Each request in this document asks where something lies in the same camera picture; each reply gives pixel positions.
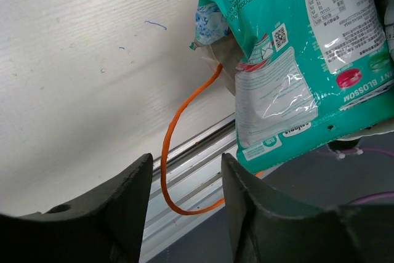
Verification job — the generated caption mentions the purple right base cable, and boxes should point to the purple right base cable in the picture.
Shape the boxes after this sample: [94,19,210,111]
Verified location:
[326,147,394,206]

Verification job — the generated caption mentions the aluminium mounting rail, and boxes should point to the aluminium mounting rail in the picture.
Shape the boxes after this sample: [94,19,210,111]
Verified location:
[140,115,236,262]

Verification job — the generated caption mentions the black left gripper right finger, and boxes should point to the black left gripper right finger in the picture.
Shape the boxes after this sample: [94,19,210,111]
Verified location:
[222,153,393,262]

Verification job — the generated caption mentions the beige paper bag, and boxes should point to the beige paper bag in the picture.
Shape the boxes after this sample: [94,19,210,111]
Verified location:
[159,0,394,216]

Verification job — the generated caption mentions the teal snack bag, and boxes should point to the teal snack bag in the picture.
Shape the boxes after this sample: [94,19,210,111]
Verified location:
[192,0,393,173]

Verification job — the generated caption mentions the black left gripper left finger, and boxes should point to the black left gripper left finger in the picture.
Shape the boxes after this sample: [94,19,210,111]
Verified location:
[1,153,153,262]

